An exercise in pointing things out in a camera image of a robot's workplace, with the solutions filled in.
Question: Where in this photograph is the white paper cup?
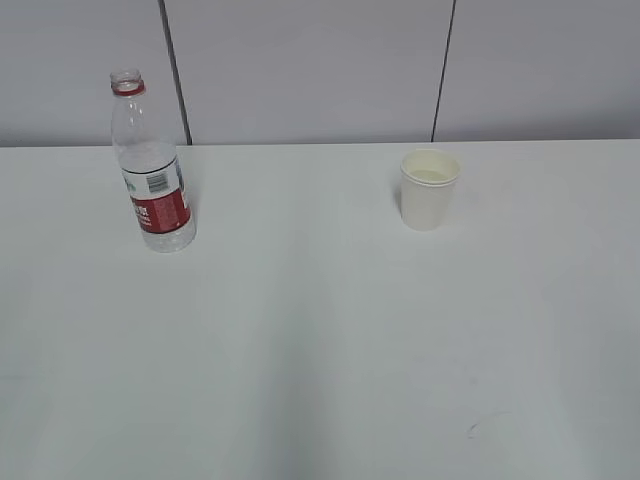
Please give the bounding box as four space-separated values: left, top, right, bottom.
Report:
400 149 460 231

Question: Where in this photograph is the clear plastic water bottle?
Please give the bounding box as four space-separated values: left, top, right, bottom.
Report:
110 69 196 253

